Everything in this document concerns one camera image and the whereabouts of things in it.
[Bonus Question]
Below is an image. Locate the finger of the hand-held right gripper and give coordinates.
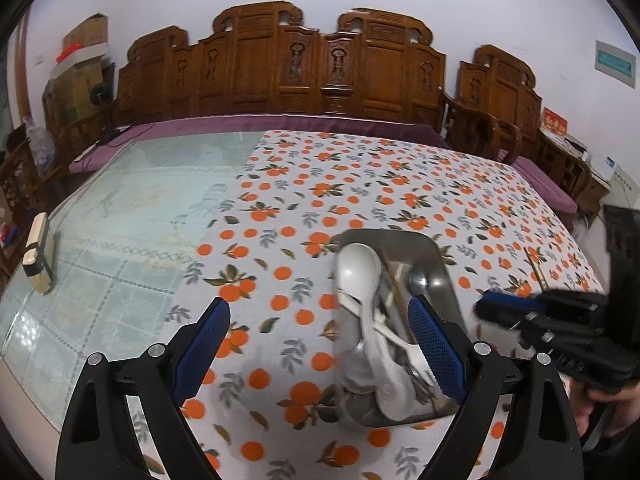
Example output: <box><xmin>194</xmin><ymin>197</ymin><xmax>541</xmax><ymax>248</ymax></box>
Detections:
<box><xmin>474</xmin><ymin>290</ymin><xmax>551</xmax><ymax>333</ymax></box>

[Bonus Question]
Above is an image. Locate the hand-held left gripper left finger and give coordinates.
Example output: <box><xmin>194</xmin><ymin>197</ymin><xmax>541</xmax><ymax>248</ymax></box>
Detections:
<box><xmin>55</xmin><ymin>297</ymin><xmax>232</xmax><ymax>480</ymax></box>

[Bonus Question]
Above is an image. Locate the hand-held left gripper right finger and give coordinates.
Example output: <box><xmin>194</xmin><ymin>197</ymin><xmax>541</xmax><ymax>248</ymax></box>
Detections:
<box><xmin>406</xmin><ymin>294</ymin><xmax>586</xmax><ymax>480</ymax></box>

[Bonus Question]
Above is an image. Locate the light wooden chopstick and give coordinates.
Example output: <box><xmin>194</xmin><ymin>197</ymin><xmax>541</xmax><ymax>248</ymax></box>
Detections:
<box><xmin>525</xmin><ymin>250</ymin><xmax>549</xmax><ymax>290</ymax></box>

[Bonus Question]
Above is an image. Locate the white plastic spoon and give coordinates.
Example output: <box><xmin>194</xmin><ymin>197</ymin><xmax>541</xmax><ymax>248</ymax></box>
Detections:
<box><xmin>360</xmin><ymin>310</ymin><xmax>431</xmax><ymax>422</ymax></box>

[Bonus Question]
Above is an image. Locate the dark wooden chopstick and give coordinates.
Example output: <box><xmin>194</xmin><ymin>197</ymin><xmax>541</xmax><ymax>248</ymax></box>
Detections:
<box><xmin>377</xmin><ymin>247</ymin><xmax>418</xmax><ymax>346</ymax></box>

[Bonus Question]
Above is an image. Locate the small metal spoon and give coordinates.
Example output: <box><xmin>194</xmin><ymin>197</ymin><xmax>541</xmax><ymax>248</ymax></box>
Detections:
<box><xmin>407</xmin><ymin>266</ymin><xmax>443</xmax><ymax>301</ymax></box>

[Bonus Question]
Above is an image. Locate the stainless steel rectangular tray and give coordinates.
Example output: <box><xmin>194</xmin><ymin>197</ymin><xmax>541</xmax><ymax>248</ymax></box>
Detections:
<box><xmin>332</xmin><ymin>228</ymin><xmax>468</xmax><ymax>428</ymax></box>

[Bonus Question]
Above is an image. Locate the large white ladle spoon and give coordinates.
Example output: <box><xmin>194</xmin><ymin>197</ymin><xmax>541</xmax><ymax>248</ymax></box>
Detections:
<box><xmin>334</xmin><ymin>242</ymin><xmax>396</xmax><ymax>356</ymax></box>

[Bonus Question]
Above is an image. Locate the person's right hand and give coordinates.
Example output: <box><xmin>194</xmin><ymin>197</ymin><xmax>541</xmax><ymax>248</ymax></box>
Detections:
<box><xmin>570</xmin><ymin>379</ymin><xmax>640</xmax><ymax>442</ymax></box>

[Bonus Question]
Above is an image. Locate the purple seat cushion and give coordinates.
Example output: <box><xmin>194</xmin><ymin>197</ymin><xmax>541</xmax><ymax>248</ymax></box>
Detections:
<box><xmin>509</xmin><ymin>154</ymin><xmax>579</xmax><ymax>214</ymax></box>

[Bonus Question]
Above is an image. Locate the wooden side table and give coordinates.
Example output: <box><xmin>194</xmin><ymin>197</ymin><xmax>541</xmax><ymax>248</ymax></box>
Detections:
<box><xmin>536</xmin><ymin>129</ymin><xmax>612</xmax><ymax>217</ymax></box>

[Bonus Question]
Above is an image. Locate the wooden block with black band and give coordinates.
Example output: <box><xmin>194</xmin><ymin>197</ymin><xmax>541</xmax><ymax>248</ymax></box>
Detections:
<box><xmin>22</xmin><ymin>212</ymin><xmax>55</xmax><ymax>294</ymax></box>

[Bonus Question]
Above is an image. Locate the orange print tablecloth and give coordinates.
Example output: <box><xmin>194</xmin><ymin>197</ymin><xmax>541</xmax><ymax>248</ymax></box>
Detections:
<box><xmin>125</xmin><ymin>130</ymin><xmax>608</xmax><ymax>480</ymax></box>

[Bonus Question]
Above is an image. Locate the red box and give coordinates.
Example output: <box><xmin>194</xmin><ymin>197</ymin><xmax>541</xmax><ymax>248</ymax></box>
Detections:
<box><xmin>541</xmin><ymin>107</ymin><xmax>569</xmax><ymax>137</ymax></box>

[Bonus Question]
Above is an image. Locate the carved wooden armchair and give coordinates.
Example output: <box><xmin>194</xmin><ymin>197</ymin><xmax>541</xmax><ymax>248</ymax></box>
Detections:
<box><xmin>439</xmin><ymin>44</ymin><xmax>544</xmax><ymax>167</ymax></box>

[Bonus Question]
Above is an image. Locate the long purple sofa cushion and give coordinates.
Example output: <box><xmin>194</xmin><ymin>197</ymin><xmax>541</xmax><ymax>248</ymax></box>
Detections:
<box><xmin>69</xmin><ymin>113</ymin><xmax>452</xmax><ymax>174</ymax></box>

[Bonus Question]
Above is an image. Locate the wooden chair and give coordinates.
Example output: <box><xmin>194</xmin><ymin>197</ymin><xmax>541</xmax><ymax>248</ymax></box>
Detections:
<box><xmin>0</xmin><ymin>124</ymin><xmax>72</xmax><ymax>273</ymax></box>

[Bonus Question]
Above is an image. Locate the small black fan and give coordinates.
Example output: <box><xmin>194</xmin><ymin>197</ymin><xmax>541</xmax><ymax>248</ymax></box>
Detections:
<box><xmin>89</xmin><ymin>82</ymin><xmax>114</xmax><ymax>107</ymax></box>

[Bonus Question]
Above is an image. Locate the carved wooden sofa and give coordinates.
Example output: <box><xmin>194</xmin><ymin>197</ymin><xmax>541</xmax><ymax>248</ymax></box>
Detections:
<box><xmin>114</xmin><ymin>0</ymin><xmax>449</xmax><ymax>127</ymax></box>

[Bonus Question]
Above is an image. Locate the stack of cardboard boxes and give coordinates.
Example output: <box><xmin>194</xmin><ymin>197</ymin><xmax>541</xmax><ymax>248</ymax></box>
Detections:
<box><xmin>41</xmin><ymin>13</ymin><xmax>117</xmax><ymax>132</ymax></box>

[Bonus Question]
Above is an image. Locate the green wall sign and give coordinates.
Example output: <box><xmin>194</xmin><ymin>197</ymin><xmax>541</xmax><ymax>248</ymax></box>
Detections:
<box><xmin>594</xmin><ymin>39</ymin><xmax>637</xmax><ymax>79</ymax></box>

